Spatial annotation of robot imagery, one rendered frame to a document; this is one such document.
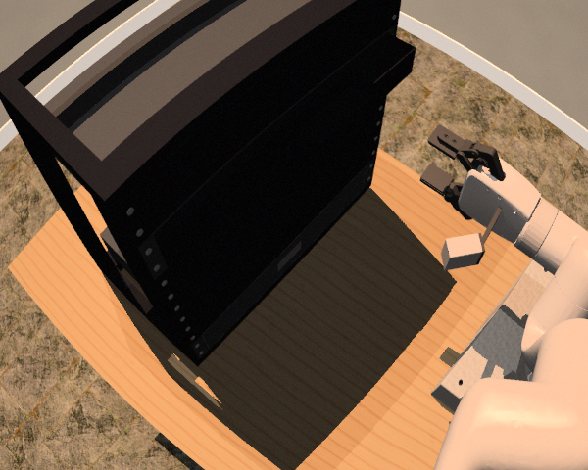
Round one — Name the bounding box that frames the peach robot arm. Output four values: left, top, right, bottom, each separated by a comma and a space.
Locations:
433, 199, 588, 470

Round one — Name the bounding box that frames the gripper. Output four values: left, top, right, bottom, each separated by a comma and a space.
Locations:
420, 124, 543, 247

